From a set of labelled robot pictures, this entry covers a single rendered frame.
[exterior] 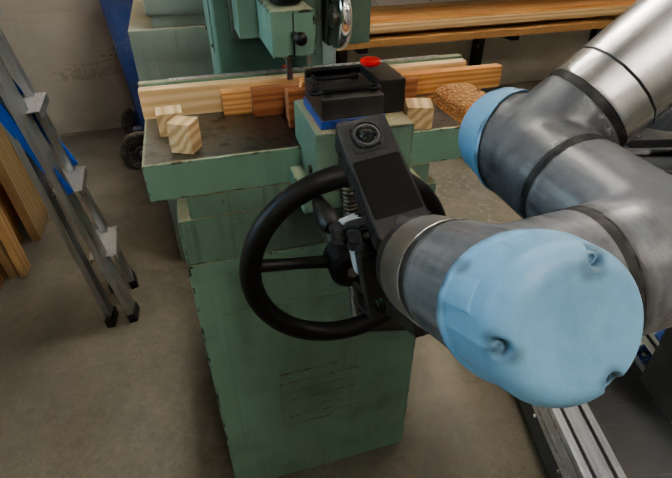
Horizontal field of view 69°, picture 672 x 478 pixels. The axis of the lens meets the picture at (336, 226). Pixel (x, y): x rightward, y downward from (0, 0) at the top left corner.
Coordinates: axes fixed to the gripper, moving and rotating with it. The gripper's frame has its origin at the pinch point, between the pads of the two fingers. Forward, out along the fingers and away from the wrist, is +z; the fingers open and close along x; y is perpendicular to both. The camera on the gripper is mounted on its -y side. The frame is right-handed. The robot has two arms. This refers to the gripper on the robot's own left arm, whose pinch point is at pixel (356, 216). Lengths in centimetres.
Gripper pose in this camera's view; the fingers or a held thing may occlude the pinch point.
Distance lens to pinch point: 53.9
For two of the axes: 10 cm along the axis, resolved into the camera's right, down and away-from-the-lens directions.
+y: 1.9, 9.7, 1.3
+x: 9.6, -2.1, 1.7
